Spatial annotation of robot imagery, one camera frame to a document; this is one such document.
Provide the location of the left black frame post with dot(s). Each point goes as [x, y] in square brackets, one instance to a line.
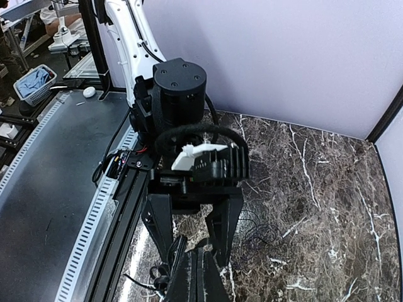
[94, 39]

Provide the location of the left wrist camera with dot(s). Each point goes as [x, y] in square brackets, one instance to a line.
[210, 163]

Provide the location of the black front rail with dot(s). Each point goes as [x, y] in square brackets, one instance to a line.
[128, 194]

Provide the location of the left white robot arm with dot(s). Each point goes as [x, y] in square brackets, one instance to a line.
[166, 98]

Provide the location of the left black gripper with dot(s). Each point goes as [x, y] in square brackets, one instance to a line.
[181, 193]

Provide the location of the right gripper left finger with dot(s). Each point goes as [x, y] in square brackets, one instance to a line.
[182, 286]

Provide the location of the white basket with blue cloth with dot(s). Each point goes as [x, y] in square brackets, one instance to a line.
[35, 85]

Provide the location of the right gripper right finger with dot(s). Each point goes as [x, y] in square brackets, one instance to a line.
[209, 283]

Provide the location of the white slotted cable duct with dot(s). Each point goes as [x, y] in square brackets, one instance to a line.
[47, 192]

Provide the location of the small white round object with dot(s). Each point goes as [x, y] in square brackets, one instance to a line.
[89, 92]

